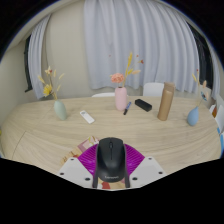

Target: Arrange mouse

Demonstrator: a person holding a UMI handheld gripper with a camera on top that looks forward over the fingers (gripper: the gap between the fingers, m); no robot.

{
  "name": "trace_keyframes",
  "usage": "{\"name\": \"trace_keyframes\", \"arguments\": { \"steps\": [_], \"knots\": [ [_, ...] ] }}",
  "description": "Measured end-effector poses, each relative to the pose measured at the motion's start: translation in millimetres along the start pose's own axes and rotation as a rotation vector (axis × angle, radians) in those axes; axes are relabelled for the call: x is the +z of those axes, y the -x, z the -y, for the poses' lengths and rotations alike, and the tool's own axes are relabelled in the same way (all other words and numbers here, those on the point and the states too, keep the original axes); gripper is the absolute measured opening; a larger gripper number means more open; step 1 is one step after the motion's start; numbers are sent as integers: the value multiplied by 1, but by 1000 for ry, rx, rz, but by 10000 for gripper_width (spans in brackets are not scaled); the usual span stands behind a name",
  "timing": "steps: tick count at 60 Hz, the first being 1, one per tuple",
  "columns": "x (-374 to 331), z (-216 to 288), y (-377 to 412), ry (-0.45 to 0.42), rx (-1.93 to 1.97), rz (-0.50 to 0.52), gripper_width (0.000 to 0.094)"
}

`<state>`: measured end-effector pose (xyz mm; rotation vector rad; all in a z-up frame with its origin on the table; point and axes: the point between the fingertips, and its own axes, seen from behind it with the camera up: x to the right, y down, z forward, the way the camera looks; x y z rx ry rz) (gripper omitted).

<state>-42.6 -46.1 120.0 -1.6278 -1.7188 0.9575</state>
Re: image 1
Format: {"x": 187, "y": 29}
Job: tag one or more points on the dark framed window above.
{"x": 27, "y": 66}
{"x": 201, "y": 56}

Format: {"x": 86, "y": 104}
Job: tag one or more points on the small black box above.
{"x": 143, "y": 105}

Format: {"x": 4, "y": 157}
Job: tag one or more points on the black computer mouse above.
{"x": 110, "y": 158}

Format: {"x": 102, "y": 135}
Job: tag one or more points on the black marker pen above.
{"x": 127, "y": 108}

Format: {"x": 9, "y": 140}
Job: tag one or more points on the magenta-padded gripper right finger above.
{"x": 135, "y": 161}

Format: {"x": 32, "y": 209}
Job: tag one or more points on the blue vase with dried flowers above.
{"x": 193, "y": 117}

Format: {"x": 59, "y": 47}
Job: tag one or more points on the golden drink bottle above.
{"x": 165, "y": 103}

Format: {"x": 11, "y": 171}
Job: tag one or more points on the wide white curtain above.
{"x": 146, "y": 43}

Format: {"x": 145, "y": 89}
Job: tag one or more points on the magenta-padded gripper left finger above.
{"x": 85, "y": 163}

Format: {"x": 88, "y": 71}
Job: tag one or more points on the small white remote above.
{"x": 87, "y": 117}

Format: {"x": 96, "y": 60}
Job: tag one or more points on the green vase with dried flowers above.
{"x": 60, "y": 110}

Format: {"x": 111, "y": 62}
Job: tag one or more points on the white chair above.
{"x": 103, "y": 95}
{"x": 152, "y": 90}

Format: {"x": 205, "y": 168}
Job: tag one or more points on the pink vase with dried flowers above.
{"x": 120, "y": 99}

